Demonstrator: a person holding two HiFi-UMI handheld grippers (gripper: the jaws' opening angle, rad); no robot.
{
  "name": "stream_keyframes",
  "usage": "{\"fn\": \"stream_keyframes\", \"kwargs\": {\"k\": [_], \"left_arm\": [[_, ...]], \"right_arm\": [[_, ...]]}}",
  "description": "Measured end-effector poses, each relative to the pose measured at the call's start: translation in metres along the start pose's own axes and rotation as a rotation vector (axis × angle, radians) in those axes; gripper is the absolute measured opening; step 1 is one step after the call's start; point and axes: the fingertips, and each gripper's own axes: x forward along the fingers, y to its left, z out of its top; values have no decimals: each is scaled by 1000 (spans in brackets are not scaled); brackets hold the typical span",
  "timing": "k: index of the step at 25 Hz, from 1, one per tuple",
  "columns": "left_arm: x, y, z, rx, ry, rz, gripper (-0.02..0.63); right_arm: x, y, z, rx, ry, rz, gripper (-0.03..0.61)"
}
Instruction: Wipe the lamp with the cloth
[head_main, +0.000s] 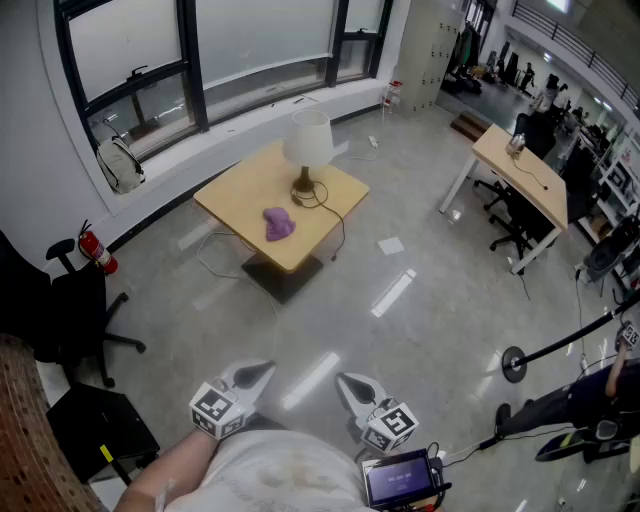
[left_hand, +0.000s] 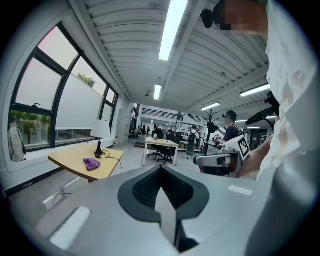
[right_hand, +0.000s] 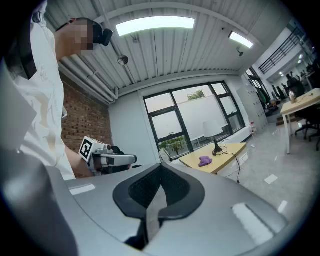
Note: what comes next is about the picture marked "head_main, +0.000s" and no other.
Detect white table cable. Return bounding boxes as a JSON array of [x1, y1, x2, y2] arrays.
[[196, 229, 281, 316]]

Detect purple cloth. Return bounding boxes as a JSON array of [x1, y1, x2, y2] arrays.
[[262, 207, 297, 244]]

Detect square wooden table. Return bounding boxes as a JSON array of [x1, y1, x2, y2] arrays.
[[193, 141, 371, 305]]

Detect white storage shelf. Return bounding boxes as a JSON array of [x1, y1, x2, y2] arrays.
[[592, 127, 640, 241]]

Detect long wooden white-legged table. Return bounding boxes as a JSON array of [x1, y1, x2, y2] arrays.
[[439, 123, 571, 275]]

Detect black equipment case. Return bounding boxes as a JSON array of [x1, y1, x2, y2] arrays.
[[45, 382, 161, 484]]

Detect beige backpack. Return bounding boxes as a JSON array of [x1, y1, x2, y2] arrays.
[[95, 135, 146, 195]]

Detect grey locker cabinet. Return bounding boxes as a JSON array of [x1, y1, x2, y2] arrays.
[[394, 0, 466, 114]]

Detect person's left forearm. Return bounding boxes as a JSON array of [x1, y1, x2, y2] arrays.
[[114, 427, 221, 512]]

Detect red fire extinguisher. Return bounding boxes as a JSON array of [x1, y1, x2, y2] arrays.
[[77, 219, 120, 276]]

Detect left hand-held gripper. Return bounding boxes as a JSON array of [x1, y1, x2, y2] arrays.
[[189, 359, 276, 441]]

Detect thin black cable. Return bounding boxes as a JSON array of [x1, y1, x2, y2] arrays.
[[514, 154, 549, 191]]

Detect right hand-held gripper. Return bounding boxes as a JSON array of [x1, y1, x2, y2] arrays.
[[335, 372, 419, 455]]

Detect chest-mounted monitor screen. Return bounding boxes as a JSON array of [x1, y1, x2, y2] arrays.
[[360, 447, 446, 511]]

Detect black barrier post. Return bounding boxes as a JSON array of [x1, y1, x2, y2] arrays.
[[502, 299, 640, 384]]

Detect black framed window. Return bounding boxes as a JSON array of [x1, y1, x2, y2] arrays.
[[52, 0, 396, 161]]

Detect white table lamp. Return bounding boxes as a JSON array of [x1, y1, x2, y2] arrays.
[[282, 108, 335, 195]]

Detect small white bottle rack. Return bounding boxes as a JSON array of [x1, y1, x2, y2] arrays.
[[382, 79, 404, 109]]

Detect brown wooden steps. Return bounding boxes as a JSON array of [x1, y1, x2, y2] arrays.
[[449, 110, 494, 142]]

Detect black office chair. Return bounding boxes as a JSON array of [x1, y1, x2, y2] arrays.
[[0, 229, 147, 389], [513, 112, 557, 159], [473, 177, 556, 260]]

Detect person's white t-shirt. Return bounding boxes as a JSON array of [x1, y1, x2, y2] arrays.
[[164, 429, 381, 512]]

